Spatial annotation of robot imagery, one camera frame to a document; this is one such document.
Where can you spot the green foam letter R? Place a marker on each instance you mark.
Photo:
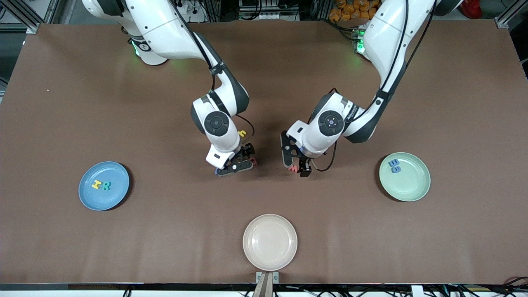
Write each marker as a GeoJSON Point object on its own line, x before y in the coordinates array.
{"type": "Point", "coordinates": [104, 186]}

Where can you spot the pale green round plate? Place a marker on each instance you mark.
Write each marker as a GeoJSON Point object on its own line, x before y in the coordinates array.
{"type": "Point", "coordinates": [412, 181]}

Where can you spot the blue round plate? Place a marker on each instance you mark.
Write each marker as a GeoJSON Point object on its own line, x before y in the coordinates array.
{"type": "Point", "coordinates": [103, 202]}

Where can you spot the white power strip with plugs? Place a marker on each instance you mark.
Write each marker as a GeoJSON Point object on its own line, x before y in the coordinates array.
{"type": "Point", "coordinates": [194, 10]}

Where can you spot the cream white round plate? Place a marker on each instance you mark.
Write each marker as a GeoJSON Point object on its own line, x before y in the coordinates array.
{"type": "Point", "coordinates": [270, 242]}

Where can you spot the bag of orange items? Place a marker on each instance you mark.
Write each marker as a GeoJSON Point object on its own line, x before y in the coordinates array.
{"type": "Point", "coordinates": [346, 10]}

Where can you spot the long white power strip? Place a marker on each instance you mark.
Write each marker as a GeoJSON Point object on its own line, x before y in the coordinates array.
{"type": "Point", "coordinates": [268, 15]}

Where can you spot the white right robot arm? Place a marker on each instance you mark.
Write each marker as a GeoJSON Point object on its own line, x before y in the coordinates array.
{"type": "Point", "coordinates": [165, 29]}

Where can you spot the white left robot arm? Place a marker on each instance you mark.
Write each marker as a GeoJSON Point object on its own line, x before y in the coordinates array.
{"type": "Point", "coordinates": [383, 37]}

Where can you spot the aluminium frame corner post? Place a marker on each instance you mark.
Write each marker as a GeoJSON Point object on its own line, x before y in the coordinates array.
{"type": "Point", "coordinates": [20, 12]}
{"type": "Point", "coordinates": [505, 18]}

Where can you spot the yellow foam letter I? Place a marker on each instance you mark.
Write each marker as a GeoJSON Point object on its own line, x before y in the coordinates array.
{"type": "Point", "coordinates": [96, 185]}

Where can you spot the red background object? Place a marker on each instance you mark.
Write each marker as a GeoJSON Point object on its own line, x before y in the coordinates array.
{"type": "Point", "coordinates": [472, 9]}

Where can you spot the grey arm base connector box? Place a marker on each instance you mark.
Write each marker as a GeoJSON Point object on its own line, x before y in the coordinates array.
{"type": "Point", "coordinates": [358, 39]}

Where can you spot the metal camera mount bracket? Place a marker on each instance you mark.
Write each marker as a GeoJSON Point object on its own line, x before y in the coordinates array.
{"type": "Point", "coordinates": [267, 284]}

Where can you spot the brown table cover sheet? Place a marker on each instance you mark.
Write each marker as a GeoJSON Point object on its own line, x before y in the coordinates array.
{"type": "Point", "coordinates": [82, 103]}

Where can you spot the light blue foam letter g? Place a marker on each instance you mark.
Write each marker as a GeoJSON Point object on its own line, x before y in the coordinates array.
{"type": "Point", "coordinates": [392, 169]}

